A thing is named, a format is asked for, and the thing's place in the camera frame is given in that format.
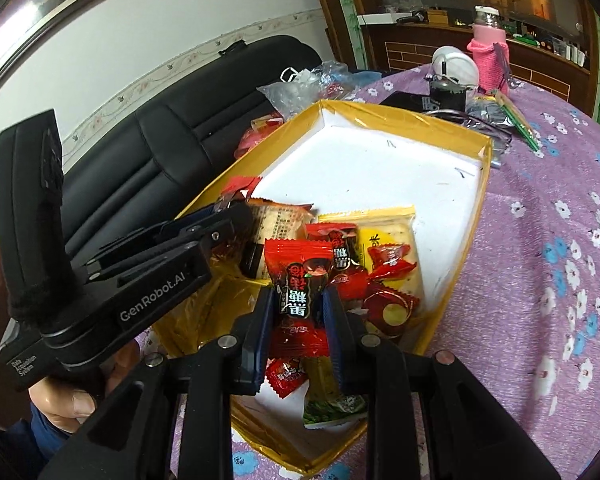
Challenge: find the wooden glass cabinet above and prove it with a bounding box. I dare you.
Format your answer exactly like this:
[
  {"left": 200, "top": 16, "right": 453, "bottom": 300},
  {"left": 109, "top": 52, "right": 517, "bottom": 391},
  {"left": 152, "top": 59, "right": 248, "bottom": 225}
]
[{"left": 307, "top": 0, "right": 600, "bottom": 116}]

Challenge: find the dark blue clothing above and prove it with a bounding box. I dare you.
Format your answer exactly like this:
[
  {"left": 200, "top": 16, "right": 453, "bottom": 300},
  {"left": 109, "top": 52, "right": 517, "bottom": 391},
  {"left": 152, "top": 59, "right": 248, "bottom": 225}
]
[{"left": 27, "top": 402, "right": 73, "bottom": 468}]

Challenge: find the red black-label candy packet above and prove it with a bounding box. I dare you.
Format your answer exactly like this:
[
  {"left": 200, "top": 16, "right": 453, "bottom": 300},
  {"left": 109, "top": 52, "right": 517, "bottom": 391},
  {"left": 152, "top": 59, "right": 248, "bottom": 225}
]
[{"left": 264, "top": 239, "right": 333, "bottom": 333}]

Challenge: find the pile of red snack packets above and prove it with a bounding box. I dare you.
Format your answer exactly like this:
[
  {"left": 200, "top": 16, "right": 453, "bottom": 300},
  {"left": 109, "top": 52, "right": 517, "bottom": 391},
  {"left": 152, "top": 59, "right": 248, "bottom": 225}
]
[{"left": 219, "top": 175, "right": 422, "bottom": 400}]

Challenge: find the framed wall picture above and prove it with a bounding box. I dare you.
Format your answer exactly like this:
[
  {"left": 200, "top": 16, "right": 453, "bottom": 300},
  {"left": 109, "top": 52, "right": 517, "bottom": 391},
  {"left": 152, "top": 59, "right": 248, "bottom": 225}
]
[{"left": 0, "top": 0, "right": 113, "bottom": 96}]

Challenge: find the person's left hand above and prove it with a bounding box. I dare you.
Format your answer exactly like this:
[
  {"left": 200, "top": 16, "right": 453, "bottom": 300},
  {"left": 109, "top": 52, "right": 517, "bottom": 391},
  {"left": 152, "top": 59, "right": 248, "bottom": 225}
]
[{"left": 30, "top": 340, "right": 143, "bottom": 433}]

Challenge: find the black leather sofa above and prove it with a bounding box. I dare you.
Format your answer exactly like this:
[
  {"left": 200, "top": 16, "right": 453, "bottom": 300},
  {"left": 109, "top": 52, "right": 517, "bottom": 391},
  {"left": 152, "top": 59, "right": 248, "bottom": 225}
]
[{"left": 60, "top": 35, "right": 321, "bottom": 256}]

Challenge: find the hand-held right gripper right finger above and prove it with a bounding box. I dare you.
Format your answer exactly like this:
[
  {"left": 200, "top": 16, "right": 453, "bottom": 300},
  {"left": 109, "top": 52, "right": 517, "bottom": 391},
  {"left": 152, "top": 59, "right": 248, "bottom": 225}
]
[{"left": 322, "top": 285, "right": 563, "bottom": 480}]

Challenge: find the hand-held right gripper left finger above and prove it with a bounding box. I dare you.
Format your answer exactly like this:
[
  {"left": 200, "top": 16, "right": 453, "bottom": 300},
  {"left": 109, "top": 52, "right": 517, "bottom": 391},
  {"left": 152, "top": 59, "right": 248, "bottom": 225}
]
[{"left": 37, "top": 285, "right": 276, "bottom": 480}]

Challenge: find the white face mask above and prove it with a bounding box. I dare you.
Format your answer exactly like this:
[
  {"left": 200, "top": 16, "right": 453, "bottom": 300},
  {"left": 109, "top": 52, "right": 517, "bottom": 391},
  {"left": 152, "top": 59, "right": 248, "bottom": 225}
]
[{"left": 280, "top": 66, "right": 311, "bottom": 85}]

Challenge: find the black box device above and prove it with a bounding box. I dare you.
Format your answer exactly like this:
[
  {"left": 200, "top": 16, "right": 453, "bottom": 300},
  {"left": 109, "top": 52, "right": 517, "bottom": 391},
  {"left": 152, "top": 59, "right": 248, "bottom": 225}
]
[{"left": 427, "top": 80, "right": 468, "bottom": 111}]

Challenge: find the orange beige snack packet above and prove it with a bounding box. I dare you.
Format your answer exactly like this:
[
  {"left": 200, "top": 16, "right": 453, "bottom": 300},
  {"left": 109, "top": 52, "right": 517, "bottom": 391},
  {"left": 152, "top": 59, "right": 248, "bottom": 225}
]
[{"left": 247, "top": 199, "right": 315, "bottom": 281}]

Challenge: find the blue plastic bag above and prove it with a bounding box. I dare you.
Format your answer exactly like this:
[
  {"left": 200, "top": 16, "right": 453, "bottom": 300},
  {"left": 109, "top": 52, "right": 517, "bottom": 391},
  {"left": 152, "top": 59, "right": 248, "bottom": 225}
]
[{"left": 350, "top": 70, "right": 385, "bottom": 87}]

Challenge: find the pink sleeved bottle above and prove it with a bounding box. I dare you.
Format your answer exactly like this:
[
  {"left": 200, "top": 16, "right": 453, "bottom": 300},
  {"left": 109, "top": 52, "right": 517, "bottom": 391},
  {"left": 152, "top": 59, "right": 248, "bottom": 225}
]
[{"left": 467, "top": 5, "right": 510, "bottom": 95}]

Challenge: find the white round container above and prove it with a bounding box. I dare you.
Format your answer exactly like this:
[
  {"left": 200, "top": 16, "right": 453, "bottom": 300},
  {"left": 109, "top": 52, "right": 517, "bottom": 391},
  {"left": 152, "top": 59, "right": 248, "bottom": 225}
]
[{"left": 431, "top": 45, "right": 481, "bottom": 92}]

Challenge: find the yellow cardboard box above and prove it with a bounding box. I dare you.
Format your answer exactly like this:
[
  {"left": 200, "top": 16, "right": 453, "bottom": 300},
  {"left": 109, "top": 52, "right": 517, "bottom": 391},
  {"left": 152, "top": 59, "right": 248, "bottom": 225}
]
[{"left": 150, "top": 99, "right": 495, "bottom": 476}]

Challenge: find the clear plastic bag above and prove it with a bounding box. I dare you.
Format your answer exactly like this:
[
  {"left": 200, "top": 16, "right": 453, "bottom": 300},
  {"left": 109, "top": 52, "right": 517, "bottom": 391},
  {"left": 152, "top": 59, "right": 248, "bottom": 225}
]
[{"left": 257, "top": 60, "right": 353, "bottom": 121}]

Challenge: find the green label cracker packet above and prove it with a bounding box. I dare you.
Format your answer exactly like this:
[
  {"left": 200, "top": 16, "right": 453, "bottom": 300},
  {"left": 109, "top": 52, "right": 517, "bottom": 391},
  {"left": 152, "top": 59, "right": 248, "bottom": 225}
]
[{"left": 495, "top": 90, "right": 543, "bottom": 153}]

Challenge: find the purple floral tablecloth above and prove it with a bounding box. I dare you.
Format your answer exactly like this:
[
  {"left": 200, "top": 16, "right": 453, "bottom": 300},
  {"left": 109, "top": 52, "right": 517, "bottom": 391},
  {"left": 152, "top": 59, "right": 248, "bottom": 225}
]
[{"left": 130, "top": 62, "right": 600, "bottom": 480}]

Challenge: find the black flat device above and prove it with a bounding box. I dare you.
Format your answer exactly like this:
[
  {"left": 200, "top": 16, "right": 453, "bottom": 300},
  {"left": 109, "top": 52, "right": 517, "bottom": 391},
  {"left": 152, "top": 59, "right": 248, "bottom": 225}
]
[{"left": 380, "top": 91, "right": 431, "bottom": 110}]

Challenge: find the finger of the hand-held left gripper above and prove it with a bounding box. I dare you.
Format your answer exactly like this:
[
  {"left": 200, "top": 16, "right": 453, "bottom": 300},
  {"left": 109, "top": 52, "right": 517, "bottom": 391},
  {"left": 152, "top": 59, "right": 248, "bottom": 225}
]
[
  {"left": 87, "top": 202, "right": 255, "bottom": 281},
  {"left": 92, "top": 202, "right": 236, "bottom": 264}
]

